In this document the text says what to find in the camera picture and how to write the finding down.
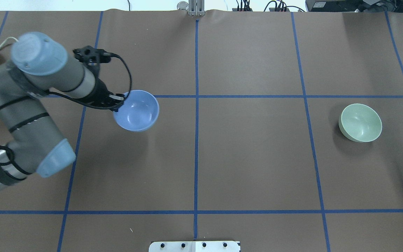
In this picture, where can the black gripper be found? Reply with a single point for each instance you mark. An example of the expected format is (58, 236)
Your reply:
(100, 93)

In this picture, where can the blue bowl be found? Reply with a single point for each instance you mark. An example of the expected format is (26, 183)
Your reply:
(139, 111)

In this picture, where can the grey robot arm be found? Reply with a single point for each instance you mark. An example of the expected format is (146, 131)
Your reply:
(39, 67)

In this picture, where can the green bowl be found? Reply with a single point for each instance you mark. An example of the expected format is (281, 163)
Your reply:
(360, 123)

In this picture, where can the blue tape line far left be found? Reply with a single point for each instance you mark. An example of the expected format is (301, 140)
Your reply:
(3, 21)

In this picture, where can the white plate with black knobs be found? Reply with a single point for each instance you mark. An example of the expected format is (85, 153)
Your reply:
(195, 246)

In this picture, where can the black device top right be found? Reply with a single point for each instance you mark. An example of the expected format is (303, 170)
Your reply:
(370, 6)

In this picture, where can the blue tape line lengthwise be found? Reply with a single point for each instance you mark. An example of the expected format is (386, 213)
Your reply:
(311, 138)

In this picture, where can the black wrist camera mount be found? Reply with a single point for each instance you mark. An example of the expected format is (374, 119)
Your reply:
(89, 54)

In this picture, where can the metal bracket at table top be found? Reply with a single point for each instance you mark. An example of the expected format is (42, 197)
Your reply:
(193, 7)

